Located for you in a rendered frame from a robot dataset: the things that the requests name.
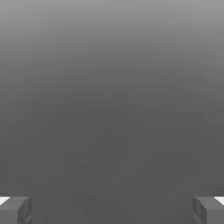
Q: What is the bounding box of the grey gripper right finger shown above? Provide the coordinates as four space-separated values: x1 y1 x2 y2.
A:
192 196 224 224

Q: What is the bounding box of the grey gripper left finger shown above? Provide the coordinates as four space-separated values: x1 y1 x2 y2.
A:
0 196 33 224

